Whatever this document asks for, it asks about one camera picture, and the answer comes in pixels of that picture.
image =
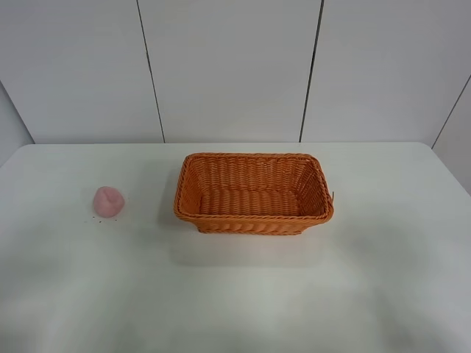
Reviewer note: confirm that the pink peach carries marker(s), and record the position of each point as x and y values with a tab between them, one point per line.
108	202

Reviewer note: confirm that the orange woven basket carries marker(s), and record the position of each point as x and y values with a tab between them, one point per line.
261	194

